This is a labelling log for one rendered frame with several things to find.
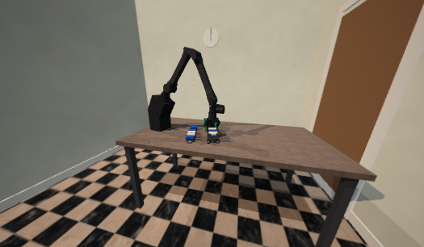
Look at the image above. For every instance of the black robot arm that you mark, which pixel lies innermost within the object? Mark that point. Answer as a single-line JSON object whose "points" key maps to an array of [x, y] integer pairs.
{"points": [[171, 85]]}

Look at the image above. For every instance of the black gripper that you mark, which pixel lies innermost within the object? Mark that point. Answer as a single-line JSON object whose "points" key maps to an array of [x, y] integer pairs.
{"points": [[212, 117]]}

